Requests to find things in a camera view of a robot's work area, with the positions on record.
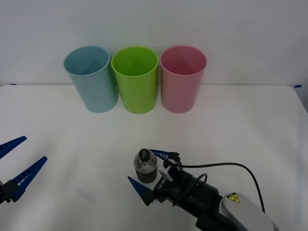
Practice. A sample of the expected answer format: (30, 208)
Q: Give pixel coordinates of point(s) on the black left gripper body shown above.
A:
(3, 192)

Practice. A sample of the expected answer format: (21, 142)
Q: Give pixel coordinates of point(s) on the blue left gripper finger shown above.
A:
(29, 172)
(10, 144)

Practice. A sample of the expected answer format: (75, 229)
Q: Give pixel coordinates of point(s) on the pale blue plastic bin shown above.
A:
(96, 91)

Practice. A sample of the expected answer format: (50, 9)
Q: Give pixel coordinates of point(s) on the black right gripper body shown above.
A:
(174, 190)

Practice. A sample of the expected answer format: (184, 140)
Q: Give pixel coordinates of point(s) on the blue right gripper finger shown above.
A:
(140, 188)
(162, 153)

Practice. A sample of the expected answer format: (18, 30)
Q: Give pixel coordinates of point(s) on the pink plastic bin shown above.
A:
(179, 92)

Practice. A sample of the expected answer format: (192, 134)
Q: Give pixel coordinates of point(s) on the small clear plastic bottle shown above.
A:
(145, 172)

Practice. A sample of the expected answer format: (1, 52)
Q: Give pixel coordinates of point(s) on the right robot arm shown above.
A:
(231, 207)

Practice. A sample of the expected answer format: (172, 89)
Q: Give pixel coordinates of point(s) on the green plastic bin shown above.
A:
(137, 93)

